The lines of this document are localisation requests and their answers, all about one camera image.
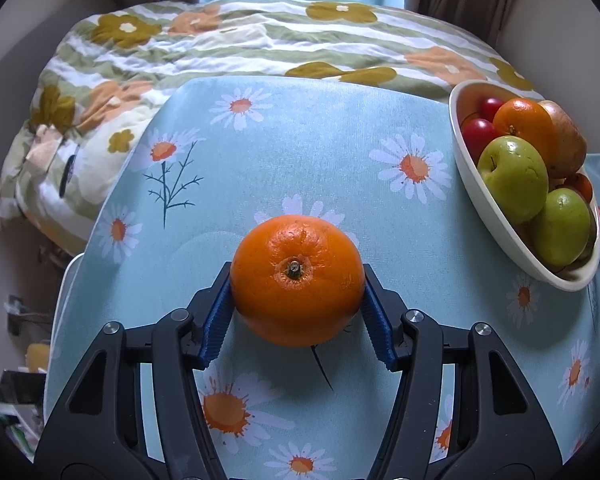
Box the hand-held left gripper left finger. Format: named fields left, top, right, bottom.
left=34, top=261, right=236, bottom=480

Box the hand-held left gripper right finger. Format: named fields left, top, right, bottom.
left=362, top=262, right=563, bottom=480

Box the green apple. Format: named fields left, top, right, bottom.
left=476, top=135, right=551, bottom=225
left=530, top=187, right=593, bottom=268

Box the orange with stem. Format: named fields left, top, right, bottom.
left=230, top=215, right=367, bottom=348

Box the yellow cartoon bowl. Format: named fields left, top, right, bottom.
left=448, top=80, right=600, bottom=292

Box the red cherry tomato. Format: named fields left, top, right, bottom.
left=480, top=97, right=506, bottom=122
left=460, top=118, right=501, bottom=163

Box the yellow-brown apple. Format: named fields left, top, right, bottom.
left=537, top=100, right=588, bottom=179

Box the blue daisy tablecloth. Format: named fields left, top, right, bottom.
left=42, top=76, right=600, bottom=480

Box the grey plug socket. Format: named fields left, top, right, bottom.
left=6, top=295, right=51, bottom=336

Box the pink cloth piece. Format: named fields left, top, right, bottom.
left=27, top=125, right=66, bottom=171

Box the floral striped blanket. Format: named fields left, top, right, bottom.
left=0, top=0, right=546, bottom=256

